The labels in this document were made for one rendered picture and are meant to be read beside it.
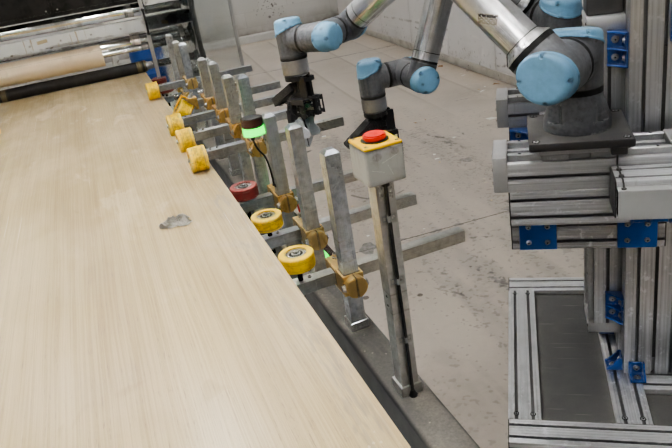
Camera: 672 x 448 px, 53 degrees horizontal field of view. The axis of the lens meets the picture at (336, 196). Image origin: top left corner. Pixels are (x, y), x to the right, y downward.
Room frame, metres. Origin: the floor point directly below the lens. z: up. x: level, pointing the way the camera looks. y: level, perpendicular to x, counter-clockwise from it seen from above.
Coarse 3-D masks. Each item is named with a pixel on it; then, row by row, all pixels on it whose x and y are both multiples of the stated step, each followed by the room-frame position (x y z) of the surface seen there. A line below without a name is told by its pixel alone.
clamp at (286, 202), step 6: (270, 186) 1.85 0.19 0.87; (276, 198) 1.77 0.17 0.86; (282, 198) 1.75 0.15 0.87; (288, 198) 1.75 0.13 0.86; (294, 198) 1.75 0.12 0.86; (276, 204) 1.76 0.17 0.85; (282, 204) 1.74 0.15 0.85; (288, 204) 1.76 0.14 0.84; (294, 204) 1.75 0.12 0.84; (282, 210) 1.74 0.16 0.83; (288, 210) 1.75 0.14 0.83
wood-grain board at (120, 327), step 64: (0, 128) 3.11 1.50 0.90; (64, 128) 2.89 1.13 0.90; (128, 128) 2.71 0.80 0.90; (0, 192) 2.12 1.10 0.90; (64, 192) 2.02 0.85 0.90; (128, 192) 1.92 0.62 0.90; (192, 192) 1.83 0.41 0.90; (0, 256) 1.58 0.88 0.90; (64, 256) 1.52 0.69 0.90; (128, 256) 1.46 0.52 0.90; (192, 256) 1.40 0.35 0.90; (256, 256) 1.35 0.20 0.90; (0, 320) 1.24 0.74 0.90; (64, 320) 1.20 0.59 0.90; (128, 320) 1.16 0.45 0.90; (192, 320) 1.12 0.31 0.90; (256, 320) 1.08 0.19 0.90; (320, 320) 1.04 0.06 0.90; (0, 384) 1.01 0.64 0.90; (64, 384) 0.98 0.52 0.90; (128, 384) 0.95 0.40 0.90; (192, 384) 0.92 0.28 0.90; (256, 384) 0.89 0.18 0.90; (320, 384) 0.86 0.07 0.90
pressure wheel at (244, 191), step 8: (240, 184) 1.80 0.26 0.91; (248, 184) 1.81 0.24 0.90; (256, 184) 1.79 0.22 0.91; (232, 192) 1.77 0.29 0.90; (240, 192) 1.76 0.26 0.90; (248, 192) 1.76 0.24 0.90; (256, 192) 1.78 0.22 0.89; (240, 200) 1.76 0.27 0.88; (248, 200) 1.76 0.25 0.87; (248, 216) 1.79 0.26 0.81
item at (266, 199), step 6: (348, 174) 1.88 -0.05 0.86; (312, 180) 1.87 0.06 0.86; (318, 180) 1.86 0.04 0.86; (348, 180) 1.88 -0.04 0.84; (354, 180) 1.88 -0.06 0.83; (294, 186) 1.84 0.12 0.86; (318, 186) 1.85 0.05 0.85; (324, 186) 1.85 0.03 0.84; (270, 192) 1.83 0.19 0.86; (294, 192) 1.83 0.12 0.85; (258, 198) 1.80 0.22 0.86; (264, 198) 1.80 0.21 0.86; (270, 198) 1.80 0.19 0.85; (240, 204) 1.78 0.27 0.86; (246, 204) 1.78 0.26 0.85; (252, 204) 1.79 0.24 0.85; (258, 204) 1.79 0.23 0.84; (264, 204) 1.80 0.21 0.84; (270, 204) 1.80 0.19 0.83; (246, 210) 1.78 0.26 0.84
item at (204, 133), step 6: (276, 114) 2.34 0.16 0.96; (282, 114) 2.34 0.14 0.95; (276, 120) 2.34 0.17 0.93; (216, 126) 2.29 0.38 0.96; (222, 126) 2.28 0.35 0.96; (228, 126) 2.28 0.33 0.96; (198, 132) 2.25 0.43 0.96; (204, 132) 2.25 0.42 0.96; (210, 132) 2.26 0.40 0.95; (216, 132) 2.27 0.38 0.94; (222, 132) 2.28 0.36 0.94; (228, 132) 2.28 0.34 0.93; (198, 138) 2.25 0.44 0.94; (204, 138) 2.25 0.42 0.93
